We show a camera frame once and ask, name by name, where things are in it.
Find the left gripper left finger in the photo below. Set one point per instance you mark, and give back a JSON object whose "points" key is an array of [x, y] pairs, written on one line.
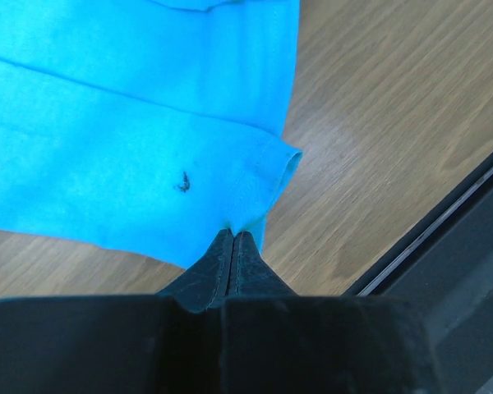
{"points": [[162, 343]]}

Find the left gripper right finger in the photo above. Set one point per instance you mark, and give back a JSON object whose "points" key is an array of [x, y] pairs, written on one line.
{"points": [[239, 328]]}

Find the turquoise t-shirt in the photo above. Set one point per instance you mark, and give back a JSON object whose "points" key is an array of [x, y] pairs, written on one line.
{"points": [[145, 126]]}

